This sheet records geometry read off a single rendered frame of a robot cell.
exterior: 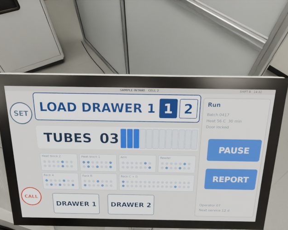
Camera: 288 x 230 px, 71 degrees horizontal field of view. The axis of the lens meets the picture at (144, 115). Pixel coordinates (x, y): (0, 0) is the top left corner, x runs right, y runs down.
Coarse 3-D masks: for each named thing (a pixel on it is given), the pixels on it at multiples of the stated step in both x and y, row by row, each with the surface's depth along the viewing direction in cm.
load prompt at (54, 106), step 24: (48, 96) 36; (72, 96) 36; (96, 96) 36; (120, 96) 36; (144, 96) 36; (168, 96) 36; (192, 96) 36; (72, 120) 37; (96, 120) 37; (120, 120) 37; (144, 120) 37; (168, 120) 37; (192, 120) 37
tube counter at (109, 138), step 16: (112, 128) 37; (128, 128) 37; (144, 128) 37; (160, 128) 37; (176, 128) 37; (192, 128) 37; (112, 144) 38; (128, 144) 38; (144, 144) 38; (160, 144) 38; (176, 144) 38; (192, 144) 38
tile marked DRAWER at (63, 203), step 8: (56, 200) 41; (64, 200) 41; (72, 200) 41; (80, 200) 41; (88, 200) 41; (96, 200) 41; (56, 208) 41; (64, 208) 41; (72, 208) 41; (80, 208) 41; (88, 208) 41; (96, 208) 41
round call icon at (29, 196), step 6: (24, 186) 40; (24, 192) 40; (30, 192) 40; (36, 192) 40; (24, 198) 41; (30, 198) 41; (36, 198) 41; (42, 198) 41; (24, 204) 41; (30, 204) 41; (36, 204) 41; (42, 204) 41
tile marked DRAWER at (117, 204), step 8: (112, 200) 41; (120, 200) 41; (128, 200) 41; (136, 200) 41; (144, 200) 41; (152, 200) 41; (112, 208) 41; (120, 208) 41; (128, 208) 41; (136, 208) 41; (144, 208) 41; (152, 208) 41
